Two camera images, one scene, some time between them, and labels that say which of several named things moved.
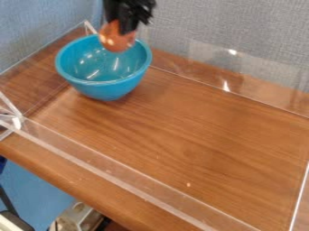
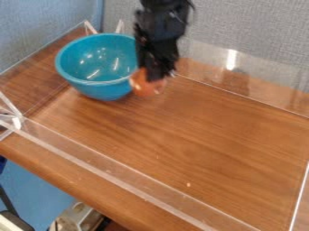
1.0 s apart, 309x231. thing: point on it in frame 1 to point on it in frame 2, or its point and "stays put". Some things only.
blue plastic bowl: x=104 y=75 stays put
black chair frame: x=12 y=213 stays put
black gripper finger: x=130 y=16 to x=159 y=65
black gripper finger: x=114 y=9 to x=143 y=56
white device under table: x=80 y=217 stays put
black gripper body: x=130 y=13 to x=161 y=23
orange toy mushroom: x=114 y=41 to x=143 y=87
